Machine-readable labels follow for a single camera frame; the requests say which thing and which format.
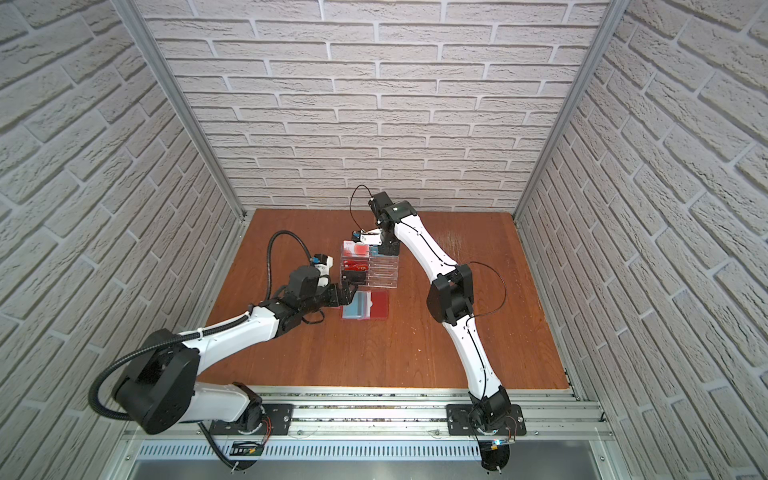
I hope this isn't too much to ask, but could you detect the small circuit board left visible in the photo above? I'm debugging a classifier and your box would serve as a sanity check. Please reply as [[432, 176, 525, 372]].
[[230, 441, 265, 457]]

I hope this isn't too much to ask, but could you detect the red leather card wallet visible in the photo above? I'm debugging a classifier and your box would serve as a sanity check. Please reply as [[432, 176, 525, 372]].
[[341, 290, 389, 321]]

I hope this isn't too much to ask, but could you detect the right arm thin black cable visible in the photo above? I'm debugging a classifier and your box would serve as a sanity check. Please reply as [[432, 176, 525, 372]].
[[349, 183, 508, 319]]

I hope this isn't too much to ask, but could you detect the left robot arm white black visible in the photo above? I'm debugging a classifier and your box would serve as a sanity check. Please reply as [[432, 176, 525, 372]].
[[112, 266, 357, 434]]

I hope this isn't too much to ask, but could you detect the aluminium mounting rail frame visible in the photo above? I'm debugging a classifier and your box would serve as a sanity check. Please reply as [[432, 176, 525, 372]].
[[104, 386, 629, 479]]

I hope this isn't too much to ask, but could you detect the black VIP card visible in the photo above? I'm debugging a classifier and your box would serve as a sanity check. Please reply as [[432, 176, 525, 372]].
[[341, 270, 367, 285]]

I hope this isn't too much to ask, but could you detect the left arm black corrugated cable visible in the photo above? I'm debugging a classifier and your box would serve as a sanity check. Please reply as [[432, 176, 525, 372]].
[[88, 230, 316, 421]]

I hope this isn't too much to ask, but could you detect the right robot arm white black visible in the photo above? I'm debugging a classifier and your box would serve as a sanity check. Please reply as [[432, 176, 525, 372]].
[[369, 192, 511, 432]]

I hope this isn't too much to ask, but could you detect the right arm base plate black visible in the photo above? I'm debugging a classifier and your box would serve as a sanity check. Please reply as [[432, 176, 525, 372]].
[[446, 404, 527, 438]]

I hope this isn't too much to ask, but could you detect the white red circle card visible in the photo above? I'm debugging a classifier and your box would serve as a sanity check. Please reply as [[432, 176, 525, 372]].
[[342, 240, 370, 258]]

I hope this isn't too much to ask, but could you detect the clear acrylic card display stand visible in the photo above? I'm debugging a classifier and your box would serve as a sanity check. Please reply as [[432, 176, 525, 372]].
[[341, 245, 399, 289]]

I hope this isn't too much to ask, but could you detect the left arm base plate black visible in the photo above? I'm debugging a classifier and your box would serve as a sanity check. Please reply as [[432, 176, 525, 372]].
[[209, 403, 294, 437]]

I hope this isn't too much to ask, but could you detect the red VIP card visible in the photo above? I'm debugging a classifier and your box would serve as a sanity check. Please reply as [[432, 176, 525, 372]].
[[342, 258, 369, 272]]

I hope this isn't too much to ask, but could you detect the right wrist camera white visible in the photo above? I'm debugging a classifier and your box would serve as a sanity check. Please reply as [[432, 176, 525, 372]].
[[352, 229, 382, 246]]

